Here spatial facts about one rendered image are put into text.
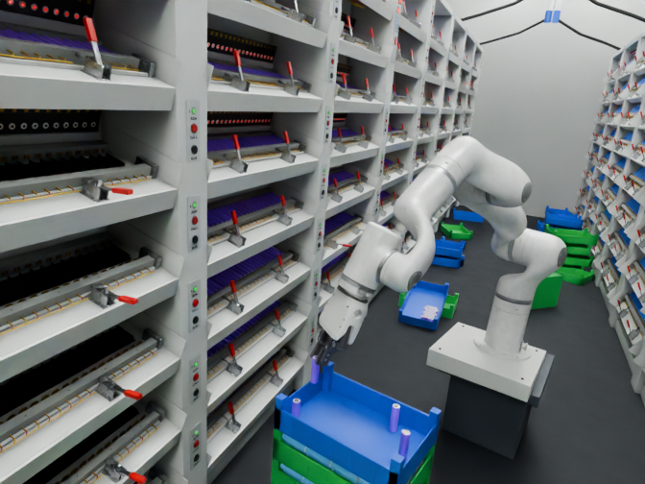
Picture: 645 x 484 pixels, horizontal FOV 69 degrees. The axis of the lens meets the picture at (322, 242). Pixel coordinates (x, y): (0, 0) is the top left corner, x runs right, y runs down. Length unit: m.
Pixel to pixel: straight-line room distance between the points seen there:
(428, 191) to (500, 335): 0.75
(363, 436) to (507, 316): 0.76
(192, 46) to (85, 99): 0.27
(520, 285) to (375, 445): 0.78
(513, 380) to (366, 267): 0.73
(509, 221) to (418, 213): 0.45
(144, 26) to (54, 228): 0.43
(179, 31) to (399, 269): 0.62
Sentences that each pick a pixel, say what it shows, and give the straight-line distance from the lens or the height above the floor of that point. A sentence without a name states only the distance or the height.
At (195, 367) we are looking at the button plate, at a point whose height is 0.47.
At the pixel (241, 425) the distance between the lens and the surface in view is 1.55.
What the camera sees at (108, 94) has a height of 1.08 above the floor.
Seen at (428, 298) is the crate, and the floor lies 0.08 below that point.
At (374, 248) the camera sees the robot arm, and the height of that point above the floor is 0.81.
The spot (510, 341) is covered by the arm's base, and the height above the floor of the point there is 0.38.
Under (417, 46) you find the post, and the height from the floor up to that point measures 1.42.
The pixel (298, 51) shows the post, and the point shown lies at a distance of 1.62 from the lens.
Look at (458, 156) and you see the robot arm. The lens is 1.16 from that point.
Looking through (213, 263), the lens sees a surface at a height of 0.71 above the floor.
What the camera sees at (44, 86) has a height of 1.09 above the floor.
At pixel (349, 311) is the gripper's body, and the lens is 1.00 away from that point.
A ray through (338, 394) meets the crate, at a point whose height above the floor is 0.40.
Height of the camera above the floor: 1.10
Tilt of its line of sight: 17 degrees down
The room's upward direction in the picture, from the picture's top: 4 degrees clockwise
